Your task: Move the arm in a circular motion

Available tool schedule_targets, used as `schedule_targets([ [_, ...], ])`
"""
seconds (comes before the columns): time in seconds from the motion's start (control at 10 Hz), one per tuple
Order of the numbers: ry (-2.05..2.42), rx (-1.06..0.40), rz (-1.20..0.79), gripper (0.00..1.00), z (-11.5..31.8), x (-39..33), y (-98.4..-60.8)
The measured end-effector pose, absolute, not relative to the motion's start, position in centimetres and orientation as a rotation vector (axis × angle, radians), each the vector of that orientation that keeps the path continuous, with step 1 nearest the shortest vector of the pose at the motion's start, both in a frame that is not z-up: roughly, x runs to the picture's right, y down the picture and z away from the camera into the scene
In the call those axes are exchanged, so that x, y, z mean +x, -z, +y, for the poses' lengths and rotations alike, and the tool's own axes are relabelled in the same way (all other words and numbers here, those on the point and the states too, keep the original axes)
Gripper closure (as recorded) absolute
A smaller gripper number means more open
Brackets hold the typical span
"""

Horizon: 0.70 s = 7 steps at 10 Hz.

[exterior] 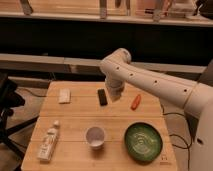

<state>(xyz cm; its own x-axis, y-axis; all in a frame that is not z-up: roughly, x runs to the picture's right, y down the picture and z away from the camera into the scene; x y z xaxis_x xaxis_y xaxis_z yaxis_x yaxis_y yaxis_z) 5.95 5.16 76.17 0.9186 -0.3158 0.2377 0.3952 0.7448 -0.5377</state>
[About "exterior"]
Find white sponge block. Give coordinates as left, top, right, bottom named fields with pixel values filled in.
left=59, top=89, right=71, bottom=104

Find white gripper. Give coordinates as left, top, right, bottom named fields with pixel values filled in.
left=105, top=79, right=125, bottom=101

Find orange carrot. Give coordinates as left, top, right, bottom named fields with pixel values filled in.
left=131, top=94, right=141, bottom=110

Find white paper cup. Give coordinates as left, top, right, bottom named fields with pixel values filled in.
left=85, top=126, right=105, bottom=150

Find black office chair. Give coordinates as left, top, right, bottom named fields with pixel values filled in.
left=0, top=72, right=37, bottom=159

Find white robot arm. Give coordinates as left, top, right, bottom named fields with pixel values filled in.
left=100, top=48, right=213, bottom=171

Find wooden shelf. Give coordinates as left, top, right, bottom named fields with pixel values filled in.
left=0, top=0, right=213, bottom=28

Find white tube bottle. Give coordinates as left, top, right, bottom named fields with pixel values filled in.
left=37, top=120, right=60, bottom=162

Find black rectangular block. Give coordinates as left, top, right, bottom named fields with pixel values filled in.
left=98, top=89, right=108, bottom=106

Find green plate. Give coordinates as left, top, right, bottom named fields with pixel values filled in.
left=124, top=122, right=163, bottom=163

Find black cable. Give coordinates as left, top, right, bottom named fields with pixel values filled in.
left=161, top=111, right=192, bottom=171

